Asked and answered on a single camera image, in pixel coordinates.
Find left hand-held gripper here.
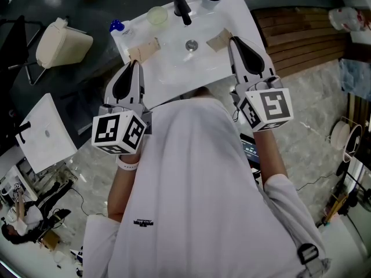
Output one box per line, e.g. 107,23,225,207
91,60,154,156

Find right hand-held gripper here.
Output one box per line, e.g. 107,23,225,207
227,36,294,133

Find brown paper piece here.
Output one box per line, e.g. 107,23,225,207
205,28,234,53
127,37,162,63

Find person's right forearm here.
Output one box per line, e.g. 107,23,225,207
253,129,288,185

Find person's left forearm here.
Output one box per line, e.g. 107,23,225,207
107,153,141,222

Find large white washbasin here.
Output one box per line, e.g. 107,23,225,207
111,0,269,109

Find brown wooden platform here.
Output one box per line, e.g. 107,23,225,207
250,7,353,78

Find clear bottle with blue cap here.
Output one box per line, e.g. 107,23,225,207
109,19,136,39

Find white wristband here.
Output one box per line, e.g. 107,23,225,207
115,155,140,172

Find beige plastic bin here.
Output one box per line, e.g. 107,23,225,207
36,17,94,69

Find black timer tablet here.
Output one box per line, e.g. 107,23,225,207
240,136,259,164

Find clear plastic wrapped bundle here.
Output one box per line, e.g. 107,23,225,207
339,58,371,94

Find clear water jug red label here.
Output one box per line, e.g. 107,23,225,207
329,6,366,33

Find person's white shirt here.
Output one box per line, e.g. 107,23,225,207
82,93,331,278

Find black office chair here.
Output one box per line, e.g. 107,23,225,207
0,16,47,85

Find white round wire-frame basket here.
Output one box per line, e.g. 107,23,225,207
330,116,363,162

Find grey strap black buckle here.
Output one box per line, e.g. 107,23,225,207
297,243,331,278

